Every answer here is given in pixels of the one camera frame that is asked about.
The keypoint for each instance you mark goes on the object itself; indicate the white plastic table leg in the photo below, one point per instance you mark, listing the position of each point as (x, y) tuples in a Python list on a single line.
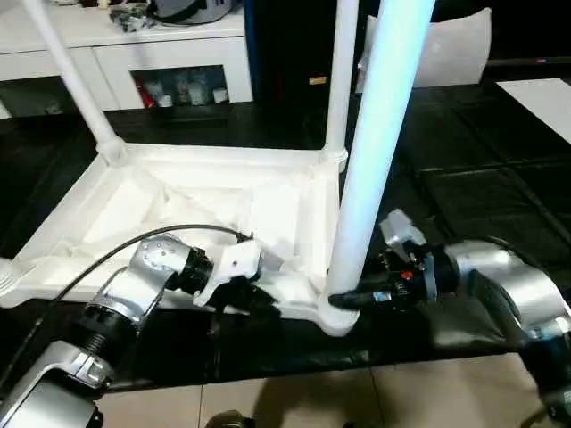
[(341, 76), (76, 80), (6, 275), (379, 134)]

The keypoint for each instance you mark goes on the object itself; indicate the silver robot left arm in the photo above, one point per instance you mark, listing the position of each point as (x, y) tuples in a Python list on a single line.
[(116, 303)]

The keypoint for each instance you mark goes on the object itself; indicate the black work mat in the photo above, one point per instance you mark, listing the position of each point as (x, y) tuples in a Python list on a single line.
[(446, 178)]

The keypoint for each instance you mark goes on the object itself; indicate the cluster of small bottles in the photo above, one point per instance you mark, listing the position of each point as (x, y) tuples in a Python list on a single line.
[(183, 89)]

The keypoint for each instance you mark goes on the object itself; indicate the white flat board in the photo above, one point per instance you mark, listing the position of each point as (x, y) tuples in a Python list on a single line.
[(544, 102)]

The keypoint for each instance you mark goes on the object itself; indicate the white cushion with badge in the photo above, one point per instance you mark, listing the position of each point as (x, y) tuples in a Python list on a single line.
[(446, 49)]

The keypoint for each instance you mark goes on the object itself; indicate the black cabinet with yellow label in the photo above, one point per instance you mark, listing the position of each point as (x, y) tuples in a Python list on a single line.
[(294, 49)]

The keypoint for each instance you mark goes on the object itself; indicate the black flat television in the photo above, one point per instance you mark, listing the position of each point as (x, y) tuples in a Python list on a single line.
[(531, 31)]

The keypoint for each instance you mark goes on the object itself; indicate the grey bag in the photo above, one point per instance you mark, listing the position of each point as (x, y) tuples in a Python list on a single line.
[(196, 11)]

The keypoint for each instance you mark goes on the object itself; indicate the white cabinet with glass doors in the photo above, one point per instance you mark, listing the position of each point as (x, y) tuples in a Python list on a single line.
[(80, 45)]

